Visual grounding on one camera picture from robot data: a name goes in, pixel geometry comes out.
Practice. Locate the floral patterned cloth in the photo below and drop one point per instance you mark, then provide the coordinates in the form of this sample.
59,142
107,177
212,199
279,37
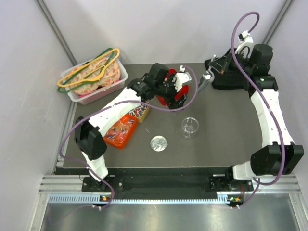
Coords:
111,75

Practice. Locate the silver round jar lid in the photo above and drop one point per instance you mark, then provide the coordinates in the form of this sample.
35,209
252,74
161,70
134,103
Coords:
158,143

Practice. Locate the silver metal scoop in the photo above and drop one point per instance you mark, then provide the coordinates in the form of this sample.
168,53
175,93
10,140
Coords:
207,78

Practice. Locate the orange candy tray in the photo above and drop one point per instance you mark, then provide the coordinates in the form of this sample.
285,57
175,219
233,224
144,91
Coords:
120,133

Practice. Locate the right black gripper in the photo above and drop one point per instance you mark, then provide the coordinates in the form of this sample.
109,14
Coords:
223,65

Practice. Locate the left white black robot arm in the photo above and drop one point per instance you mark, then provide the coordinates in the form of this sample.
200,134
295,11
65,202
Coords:
89,135

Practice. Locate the aluminium frame rail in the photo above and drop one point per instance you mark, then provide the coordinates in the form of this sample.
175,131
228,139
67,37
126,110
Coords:
73,184

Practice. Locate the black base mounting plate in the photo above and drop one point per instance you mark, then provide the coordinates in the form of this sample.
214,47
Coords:
206,179

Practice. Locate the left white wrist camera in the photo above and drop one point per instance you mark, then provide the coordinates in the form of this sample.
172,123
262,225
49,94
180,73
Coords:
181,78

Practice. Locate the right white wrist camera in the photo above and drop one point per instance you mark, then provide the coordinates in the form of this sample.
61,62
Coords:
246,44

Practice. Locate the black folded cloth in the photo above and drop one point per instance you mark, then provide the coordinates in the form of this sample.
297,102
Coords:
228,82

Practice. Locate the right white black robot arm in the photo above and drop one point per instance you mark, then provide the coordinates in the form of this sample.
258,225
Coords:
279,153

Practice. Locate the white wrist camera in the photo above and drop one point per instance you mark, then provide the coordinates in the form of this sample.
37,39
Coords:
246,44
181,78

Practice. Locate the gold tin candy box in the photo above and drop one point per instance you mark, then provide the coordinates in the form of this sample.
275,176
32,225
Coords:
140,112

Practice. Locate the white plastic basket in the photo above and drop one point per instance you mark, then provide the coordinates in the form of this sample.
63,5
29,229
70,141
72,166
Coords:
86,99

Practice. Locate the red candy tray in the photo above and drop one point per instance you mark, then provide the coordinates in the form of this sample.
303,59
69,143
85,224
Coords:
176,98

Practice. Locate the green clothes hanger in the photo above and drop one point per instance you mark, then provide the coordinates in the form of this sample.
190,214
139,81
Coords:
111,53

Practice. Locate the clear glass jar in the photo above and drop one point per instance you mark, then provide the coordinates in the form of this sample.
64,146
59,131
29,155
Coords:
189,126

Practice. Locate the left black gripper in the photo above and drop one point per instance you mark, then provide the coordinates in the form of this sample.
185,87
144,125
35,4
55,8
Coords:
172,103

